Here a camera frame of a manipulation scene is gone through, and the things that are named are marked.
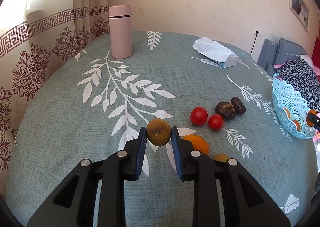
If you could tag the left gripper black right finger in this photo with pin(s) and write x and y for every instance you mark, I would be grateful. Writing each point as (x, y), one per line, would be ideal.
(245, 202)

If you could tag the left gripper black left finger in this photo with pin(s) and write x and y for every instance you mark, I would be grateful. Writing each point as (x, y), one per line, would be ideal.
(94, 184)

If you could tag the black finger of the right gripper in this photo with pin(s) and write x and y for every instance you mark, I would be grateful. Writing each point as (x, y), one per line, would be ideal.
(313, 121)

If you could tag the brown kiwi fruit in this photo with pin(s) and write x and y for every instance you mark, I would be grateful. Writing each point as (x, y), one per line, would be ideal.
(158, 132)
(222, 157)

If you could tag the large orange persimmon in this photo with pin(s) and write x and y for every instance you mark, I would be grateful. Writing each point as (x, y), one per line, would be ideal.
(198, 143)

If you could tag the red tomato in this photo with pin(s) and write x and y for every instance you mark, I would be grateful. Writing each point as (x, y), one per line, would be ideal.
(215, 122)
(198, 116)

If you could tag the orange mandarin in basket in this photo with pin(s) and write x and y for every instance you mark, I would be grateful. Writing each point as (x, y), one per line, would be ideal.
(287, 112)
(297, 124)

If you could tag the light blue lattice fruit basket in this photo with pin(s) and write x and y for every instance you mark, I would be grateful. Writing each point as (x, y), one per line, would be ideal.
(284, 95)

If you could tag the black white leopard cloth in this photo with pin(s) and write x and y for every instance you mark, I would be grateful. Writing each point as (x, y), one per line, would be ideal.
(310, 92)

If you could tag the dark brown fruit back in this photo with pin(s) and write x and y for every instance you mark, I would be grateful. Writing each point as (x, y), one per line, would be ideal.
(238, 106)

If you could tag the dark brown fruit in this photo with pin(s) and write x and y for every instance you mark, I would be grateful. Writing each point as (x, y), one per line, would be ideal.
(238, 106)
(225, 110)

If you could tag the grey blue cushion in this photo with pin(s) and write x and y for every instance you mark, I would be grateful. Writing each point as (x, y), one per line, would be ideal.
(273, 54)

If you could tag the dark brown fruit front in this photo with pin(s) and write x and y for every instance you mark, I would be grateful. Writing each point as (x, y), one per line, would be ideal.
(225, 110)

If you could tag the teal leaf-pattern tablecloth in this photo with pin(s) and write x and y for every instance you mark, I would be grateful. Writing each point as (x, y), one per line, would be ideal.
(93, 105)

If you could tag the tissue pack with white tissue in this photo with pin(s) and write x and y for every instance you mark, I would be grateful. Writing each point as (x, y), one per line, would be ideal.
(216, 52)

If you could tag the pink thermos bottle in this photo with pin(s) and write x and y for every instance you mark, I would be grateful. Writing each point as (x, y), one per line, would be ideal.
(120, 21)

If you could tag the beige patterned curtain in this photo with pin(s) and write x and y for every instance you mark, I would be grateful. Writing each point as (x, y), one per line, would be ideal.
(37, 38)

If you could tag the white wall socket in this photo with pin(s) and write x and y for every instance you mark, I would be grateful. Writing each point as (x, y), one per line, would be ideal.
(258, 31)

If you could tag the framed wall picture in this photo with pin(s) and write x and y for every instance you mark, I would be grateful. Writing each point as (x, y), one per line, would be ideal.
(301, 11)

